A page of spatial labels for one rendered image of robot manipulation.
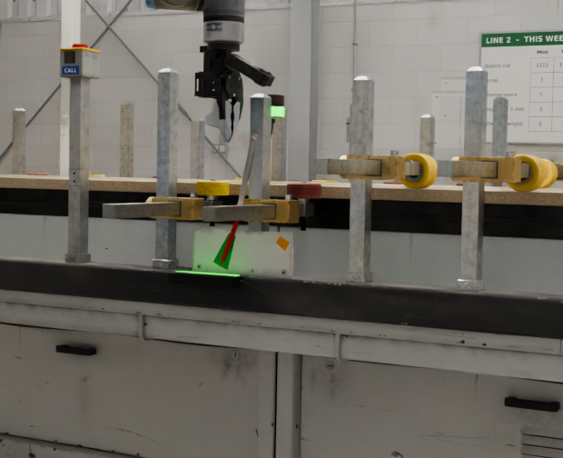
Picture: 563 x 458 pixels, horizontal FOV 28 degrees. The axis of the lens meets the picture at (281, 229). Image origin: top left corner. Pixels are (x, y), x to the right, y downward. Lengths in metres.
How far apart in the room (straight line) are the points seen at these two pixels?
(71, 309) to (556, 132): 7.09
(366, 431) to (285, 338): 0.34
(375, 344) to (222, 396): 0.60
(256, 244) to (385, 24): 7.68
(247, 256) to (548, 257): 0.65
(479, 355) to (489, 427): 0.30
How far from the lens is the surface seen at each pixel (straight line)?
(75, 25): 4.12
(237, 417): 2.91
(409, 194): 2.58
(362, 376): 2.73
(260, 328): 2.58
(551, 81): 9.62
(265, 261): 2.52
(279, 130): 3.75
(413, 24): 10.04
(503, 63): 9.73
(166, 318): 2.71
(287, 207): 2.49
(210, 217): 2.30
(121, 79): 11.40
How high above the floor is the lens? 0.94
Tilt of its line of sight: 3 degrees down
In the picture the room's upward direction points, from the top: 1 degrees clockwise
